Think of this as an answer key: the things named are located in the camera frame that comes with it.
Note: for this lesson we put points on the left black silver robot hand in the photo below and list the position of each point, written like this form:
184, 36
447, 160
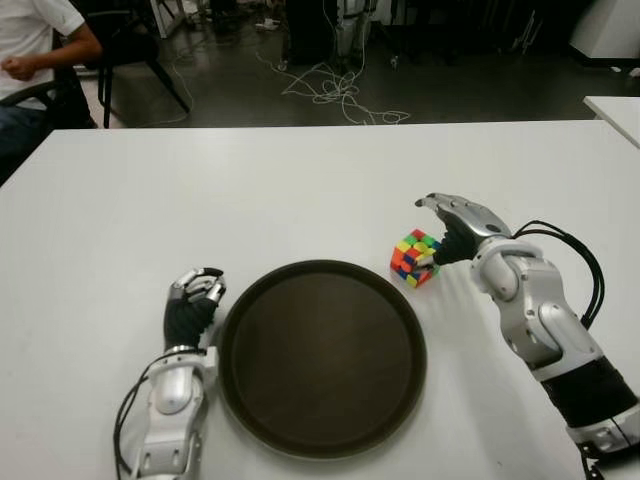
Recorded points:
187, 320

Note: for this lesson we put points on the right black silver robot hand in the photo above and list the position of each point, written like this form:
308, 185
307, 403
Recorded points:
465, 230

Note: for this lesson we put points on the multicoloured Rubik's cube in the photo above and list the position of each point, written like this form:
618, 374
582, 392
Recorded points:
407, 257

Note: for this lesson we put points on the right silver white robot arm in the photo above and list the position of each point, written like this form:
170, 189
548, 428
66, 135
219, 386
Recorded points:
545, 320

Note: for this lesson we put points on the round dark brown plate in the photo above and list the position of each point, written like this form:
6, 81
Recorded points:
322, 357

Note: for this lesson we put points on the white side table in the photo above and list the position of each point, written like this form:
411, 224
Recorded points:
620, 117

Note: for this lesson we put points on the black armchair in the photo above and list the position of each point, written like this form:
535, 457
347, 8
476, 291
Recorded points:
72, 102

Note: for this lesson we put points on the white cabinet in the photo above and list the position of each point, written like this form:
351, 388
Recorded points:
610, 27

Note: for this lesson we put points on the black cabinet on casters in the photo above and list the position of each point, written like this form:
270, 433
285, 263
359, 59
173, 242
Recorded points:
310, 32

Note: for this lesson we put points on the black chair with splayed legs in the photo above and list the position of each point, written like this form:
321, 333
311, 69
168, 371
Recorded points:
135, 47

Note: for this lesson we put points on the white power strip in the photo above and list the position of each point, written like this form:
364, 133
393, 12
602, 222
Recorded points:
268, 24

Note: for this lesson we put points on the seated person in white shirt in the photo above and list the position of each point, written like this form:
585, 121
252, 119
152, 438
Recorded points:
25, 30

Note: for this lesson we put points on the white table frame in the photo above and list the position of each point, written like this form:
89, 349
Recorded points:
170, 20

